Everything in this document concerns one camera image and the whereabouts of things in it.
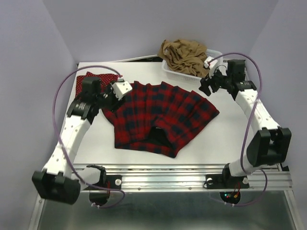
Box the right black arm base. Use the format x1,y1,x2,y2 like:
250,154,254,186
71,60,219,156
203,174,249,205

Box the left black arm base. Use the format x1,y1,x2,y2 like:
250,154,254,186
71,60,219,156
81,174,125,209

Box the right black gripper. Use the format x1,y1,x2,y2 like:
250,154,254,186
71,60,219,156
198,66,232,96

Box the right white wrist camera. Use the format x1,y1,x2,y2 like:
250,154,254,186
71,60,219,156
203,56,220,72

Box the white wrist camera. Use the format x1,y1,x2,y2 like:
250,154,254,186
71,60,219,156
203,56,220,72
112,81,132,100

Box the white board strip behind table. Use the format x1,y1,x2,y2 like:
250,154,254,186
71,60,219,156
111,55,157,62

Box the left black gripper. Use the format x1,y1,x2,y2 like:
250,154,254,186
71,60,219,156
95,80,128,114

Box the white plastic basket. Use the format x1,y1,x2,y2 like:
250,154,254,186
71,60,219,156
161,49,222,82

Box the aluminium frame rails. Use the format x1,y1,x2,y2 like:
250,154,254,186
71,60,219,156
38,163,302,230

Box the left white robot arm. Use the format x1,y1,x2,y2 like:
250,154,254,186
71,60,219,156
32,76,132,208

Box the tan brown skirt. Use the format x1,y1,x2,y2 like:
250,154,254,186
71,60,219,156
158,39,209,78

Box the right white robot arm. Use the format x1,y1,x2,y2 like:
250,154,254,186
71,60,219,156
199,57,292,189

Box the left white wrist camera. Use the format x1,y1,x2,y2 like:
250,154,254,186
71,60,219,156
112,81,132,100

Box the red polka dot skirt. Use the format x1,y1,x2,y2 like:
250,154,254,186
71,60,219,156
75,71,122,98

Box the red black plaid skirt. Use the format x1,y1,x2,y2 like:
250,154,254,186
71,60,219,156
103,81,219,158

